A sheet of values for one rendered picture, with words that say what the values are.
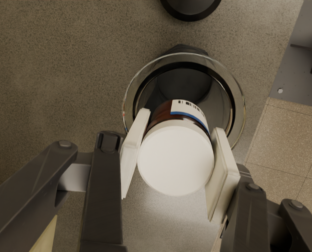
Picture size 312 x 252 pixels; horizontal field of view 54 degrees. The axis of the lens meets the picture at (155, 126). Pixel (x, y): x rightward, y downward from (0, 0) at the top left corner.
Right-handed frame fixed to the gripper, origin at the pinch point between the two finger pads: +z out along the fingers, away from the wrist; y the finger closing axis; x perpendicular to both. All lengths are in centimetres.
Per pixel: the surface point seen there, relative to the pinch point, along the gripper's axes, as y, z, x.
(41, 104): -21.5, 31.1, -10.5
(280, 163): 61, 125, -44
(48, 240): -15.8, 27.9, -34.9
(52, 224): -15.8, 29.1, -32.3
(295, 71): 51, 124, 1
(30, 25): -24.8, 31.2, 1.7
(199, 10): -0.1, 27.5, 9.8
